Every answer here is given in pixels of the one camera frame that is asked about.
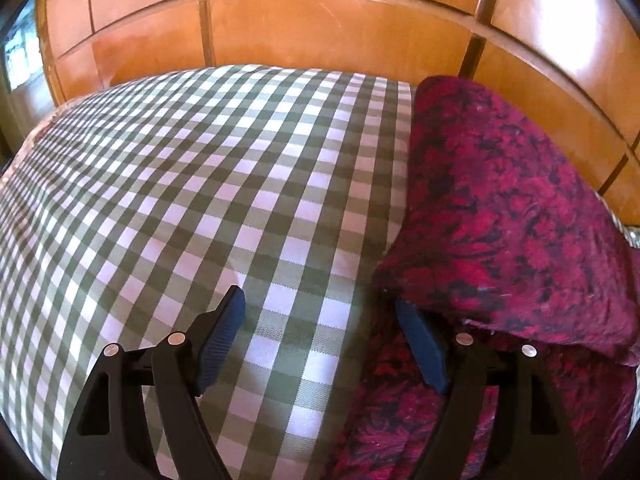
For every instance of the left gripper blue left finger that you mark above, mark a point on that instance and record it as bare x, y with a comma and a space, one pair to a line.
221, 328

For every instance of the fuzzy magenta sweater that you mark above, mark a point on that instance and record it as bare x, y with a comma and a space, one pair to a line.
505, 242

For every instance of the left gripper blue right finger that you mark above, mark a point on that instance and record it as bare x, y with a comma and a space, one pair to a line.
423, 344

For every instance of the green white checkered bedsheet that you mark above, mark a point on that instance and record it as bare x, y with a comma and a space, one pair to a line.
132, 211

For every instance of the wooden panelled wardrobe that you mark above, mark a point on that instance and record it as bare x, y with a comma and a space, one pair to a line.
572, 66

